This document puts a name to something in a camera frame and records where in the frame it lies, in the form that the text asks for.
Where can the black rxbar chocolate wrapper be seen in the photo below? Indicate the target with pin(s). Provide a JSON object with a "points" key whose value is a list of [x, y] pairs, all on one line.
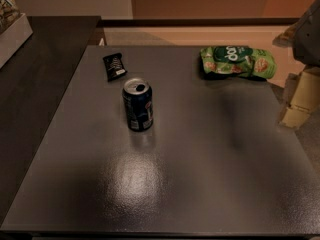
{"points": [[114, 66]]}

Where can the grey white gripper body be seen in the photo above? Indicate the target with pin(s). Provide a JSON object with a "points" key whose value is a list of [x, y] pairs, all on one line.
{"points": [[309, 34]]}

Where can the dark side counter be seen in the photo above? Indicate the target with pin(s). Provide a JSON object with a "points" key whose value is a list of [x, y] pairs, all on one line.
{"points": [[32, 84]]}

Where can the green chip bag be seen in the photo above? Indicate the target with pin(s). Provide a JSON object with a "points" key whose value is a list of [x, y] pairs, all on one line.
{"points": [[237, 61]]}

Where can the blue pepsi can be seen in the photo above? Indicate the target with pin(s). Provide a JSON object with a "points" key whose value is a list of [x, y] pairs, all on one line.
{"points": [[137, 97]]}

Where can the snack bag in box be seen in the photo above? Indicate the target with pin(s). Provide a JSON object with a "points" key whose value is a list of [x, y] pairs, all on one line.
{"points": [[9, 13]]}

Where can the white box on counter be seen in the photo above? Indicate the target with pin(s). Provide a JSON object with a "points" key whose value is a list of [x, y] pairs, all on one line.
{"points": [[13, 38]]}

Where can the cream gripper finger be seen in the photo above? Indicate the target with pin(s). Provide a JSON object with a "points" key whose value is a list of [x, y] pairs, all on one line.
{"points": [[301, 97]]}

